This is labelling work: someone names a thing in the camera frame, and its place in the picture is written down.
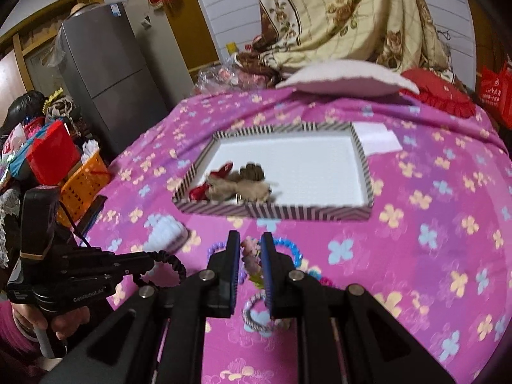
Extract red box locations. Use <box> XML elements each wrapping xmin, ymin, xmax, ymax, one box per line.
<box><xmin>26</xmin><ymin>120</ymin><xmax>83</xmax><ymax>185</ymax></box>

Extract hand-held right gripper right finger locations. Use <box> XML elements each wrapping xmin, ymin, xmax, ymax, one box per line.
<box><xmin>260</xmin><ymin>232</ymin><xmax>457</xmax><ymax>384</ymax></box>

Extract light blue scrunchie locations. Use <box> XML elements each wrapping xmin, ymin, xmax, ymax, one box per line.
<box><xmin>142</xmin><ymin>214</ymin><xmax>188</xmax><ymax>252</ymax></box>

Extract grey refrigerator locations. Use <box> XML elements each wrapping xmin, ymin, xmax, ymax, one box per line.
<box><xmin>56</xmin><ymin>2</ymin><xmax>169</xmax><ymax>156</ymax></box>

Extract burlap bow hair clip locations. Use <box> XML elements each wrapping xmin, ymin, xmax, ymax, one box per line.
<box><xmin>206</xmin><ymin>178</ymin><xmax>281</xmax><ymax>203</ymax></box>

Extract brown wooden door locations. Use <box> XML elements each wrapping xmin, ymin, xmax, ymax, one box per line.
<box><xmin>164</xmin><ymin>0</ymin><xmax>220</xmax><ymax>73</ymax></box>

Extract black scrunchie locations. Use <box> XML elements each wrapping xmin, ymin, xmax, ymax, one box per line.
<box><xmin>134</xmin><ymin>250</ymin><xmax>188</xmax><ymax>289</ymax></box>

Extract red shopping bag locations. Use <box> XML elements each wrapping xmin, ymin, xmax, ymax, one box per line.
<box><xmin>478</xmin><ymin>60</ymin><xmax>512</xmax><ymax>126</ymax></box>

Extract red ruffled cushion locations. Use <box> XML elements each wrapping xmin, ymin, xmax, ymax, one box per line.
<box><xmin>400</xmin><ymin>68</ymin><xmax>478</xmax><ymax>120</ymax></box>

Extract straw hat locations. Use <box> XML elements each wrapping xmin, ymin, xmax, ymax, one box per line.
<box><xmin>66</xmin><ymin>3</ymin><xmax>100</xmax><ymax>19</ymax></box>

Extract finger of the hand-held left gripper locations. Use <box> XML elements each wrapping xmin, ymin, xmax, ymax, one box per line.
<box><xmin>107</xmin><ymin>250</ymin><xmax>156</xmax><ymax>278</ymax></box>
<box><xmin>74</xmin><ymin>195</ymin><xmax>108</xmax><ymax>236</ymax></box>

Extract white paper sheet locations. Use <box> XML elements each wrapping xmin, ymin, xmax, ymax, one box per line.
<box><xmin>354</xmin><ymin>123</ymin><xmax>403</xmax><ymax>156</ymax></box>

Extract pastel flower bead bracelet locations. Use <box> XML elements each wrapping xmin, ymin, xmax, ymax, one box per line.
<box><xmin>240</xmin><ymin>237</ymin><xmax>265</xmax><ymax>289</ymax></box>

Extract person's left hand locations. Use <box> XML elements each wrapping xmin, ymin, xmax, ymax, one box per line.
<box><xmin>12</xmin><ymin>302</ymin><xmax>91</xmax><ymax>342</ymax></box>

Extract white tissue paper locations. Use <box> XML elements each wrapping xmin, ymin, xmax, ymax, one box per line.
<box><xmin>82</xmin><ymin>140</ymin><xmax>100</xmax><ymax>164</ymax></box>

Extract clear plastic bag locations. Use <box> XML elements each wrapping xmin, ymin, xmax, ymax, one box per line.
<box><xmin>196</xmin><ymin>58</ymin><xmax>276</xmax><ymax>92</ymax></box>

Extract orange plastic basket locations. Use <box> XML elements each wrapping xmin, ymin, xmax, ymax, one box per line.
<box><xmin>56</xmin><ymin>150</ymin><xmax>113</xmax><ymax>228</ymax></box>

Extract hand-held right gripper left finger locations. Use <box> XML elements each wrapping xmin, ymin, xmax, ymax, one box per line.
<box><xmin>40</xmin><ymin>230</ymin><xmax>243</xmax><ymax>384</ymax></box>

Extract striped cardboard box tray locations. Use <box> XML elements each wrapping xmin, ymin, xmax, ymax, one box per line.
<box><xmin>172</xmin><ymin>122</ymin><xmax>374</xmax><ymax>221</ymax></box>

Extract blue bead bracelet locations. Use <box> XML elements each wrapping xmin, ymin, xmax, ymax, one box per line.
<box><xmin>274</xmin><ymin>237</ymin><xmax>300</xmax><ymax>267</ymax></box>

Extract cream floral quilt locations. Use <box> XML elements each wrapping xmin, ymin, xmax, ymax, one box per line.
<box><xmin>240</xmin><ymin>0</ymin><xmax>454</xmax><ymax>84</ymax></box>

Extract purple bead bracelet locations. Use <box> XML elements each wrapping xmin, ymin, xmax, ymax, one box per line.
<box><xmin>206</xmin><ymin>240</ymin><xmax>228</xmax><ymax>259</ymax></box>

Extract white pillow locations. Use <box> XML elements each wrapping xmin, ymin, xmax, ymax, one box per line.
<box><xmin>275</xmin><ymin>59</ymin><xmax>420</xmax><ymax>97</ymax></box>

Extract grey striped hair tie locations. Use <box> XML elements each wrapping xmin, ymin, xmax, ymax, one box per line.
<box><xmin>242</xmin><ymin>290</ymin><xmax>276</xmax><ymax>336</ymax></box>

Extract brown scrunchie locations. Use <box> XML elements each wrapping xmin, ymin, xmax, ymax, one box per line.
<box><xmin>238</xmin><ymin>163</ymin><xmax>266</xmax><ymax>182</ymax></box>

